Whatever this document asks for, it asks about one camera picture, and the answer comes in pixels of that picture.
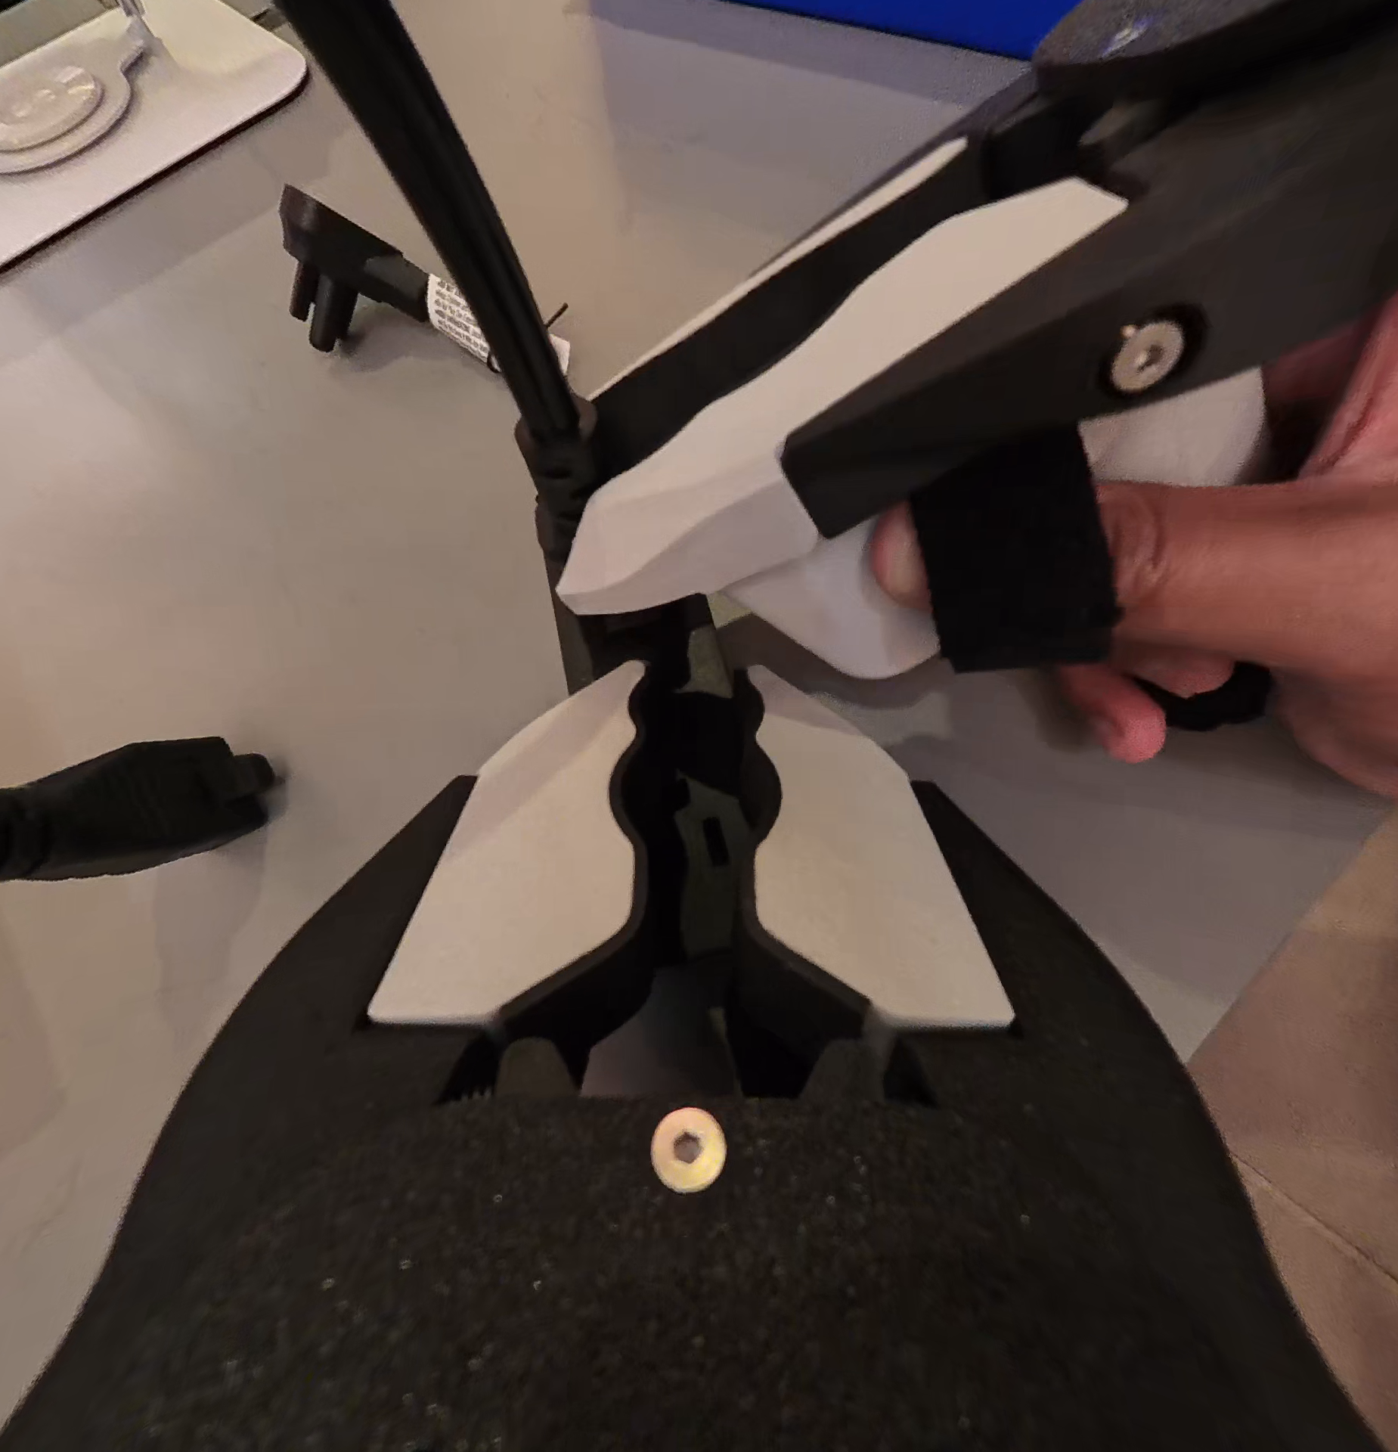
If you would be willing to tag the black three-prong plug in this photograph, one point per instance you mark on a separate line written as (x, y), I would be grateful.
(335, 273)

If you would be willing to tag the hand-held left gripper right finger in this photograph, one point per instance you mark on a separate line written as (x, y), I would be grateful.
(868, 885)

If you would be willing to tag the clear round disc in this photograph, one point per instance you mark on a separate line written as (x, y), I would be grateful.
(52, 108)

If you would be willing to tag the white rectangular stand base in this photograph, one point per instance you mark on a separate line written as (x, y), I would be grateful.
(222, 90)

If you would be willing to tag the person's tan trousers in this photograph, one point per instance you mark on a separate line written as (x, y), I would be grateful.
(1334, 1135)

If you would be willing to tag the blue panel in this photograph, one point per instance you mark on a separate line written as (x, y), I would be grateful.
(880, 17)

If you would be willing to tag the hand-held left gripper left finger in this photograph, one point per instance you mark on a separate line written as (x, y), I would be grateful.
(506, 873)

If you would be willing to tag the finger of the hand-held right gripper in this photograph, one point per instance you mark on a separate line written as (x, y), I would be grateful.
(710, 499)
(801, 252)

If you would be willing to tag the person's right hand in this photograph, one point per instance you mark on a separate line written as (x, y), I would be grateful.
(1277, 590)

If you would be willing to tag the grey desk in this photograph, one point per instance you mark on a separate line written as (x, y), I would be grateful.
(199, 511)

